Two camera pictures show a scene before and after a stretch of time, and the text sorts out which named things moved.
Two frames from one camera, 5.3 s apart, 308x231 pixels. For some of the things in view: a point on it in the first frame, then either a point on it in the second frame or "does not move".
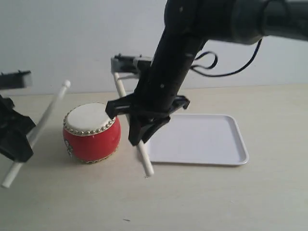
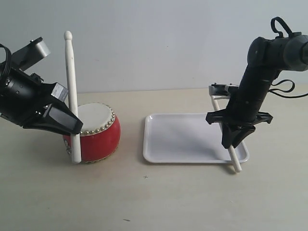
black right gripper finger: (136, 121) → (231, 136)
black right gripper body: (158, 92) → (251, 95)
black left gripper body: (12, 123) → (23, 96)
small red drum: (90, 134) does not move
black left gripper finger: (17, 147) → (54, 118)
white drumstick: (35, 132) → (75, 137)
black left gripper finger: (24, 123) → (60, 92)
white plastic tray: (200, 139) does not move
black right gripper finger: (149, 130) → (242, 134)
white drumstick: (143, 152) → (236, 163)
